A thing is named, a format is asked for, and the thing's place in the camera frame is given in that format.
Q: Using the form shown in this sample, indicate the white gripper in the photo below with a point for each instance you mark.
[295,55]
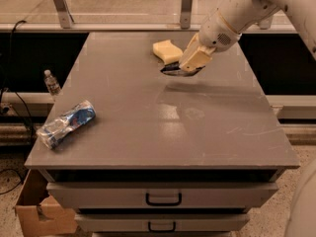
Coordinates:
[215,35]

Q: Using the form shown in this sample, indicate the blue rxbar blueberry wrapper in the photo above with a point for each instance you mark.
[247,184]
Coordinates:
[173,69]

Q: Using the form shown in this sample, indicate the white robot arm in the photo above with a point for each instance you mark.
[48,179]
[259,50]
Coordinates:
[241,14]

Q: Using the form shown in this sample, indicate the yellow sponge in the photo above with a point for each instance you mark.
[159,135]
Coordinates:
[167,52]

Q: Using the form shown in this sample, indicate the grey drawer cabinet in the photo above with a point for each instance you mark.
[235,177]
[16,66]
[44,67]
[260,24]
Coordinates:
[212,137]

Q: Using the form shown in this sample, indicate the clear plastic water bottle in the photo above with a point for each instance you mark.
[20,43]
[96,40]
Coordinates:
[51,83]

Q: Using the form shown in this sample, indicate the cardboard box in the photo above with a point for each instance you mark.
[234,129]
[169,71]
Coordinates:
[39,213]

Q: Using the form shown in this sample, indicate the middle metal bracket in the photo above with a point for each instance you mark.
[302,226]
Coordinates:
[186,12]

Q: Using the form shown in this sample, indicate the left metal bracket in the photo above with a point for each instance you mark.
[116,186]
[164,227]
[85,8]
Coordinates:
[64,16]

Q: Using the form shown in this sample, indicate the top drawer black handle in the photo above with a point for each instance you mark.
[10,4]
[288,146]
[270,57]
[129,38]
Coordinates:
[163,200]

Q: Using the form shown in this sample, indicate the drawer black handle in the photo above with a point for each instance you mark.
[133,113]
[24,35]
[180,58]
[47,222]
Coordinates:
[161,227]
[163,200]

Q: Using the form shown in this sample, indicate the lower drawer black handle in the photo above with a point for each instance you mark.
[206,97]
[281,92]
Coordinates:
[161,227]

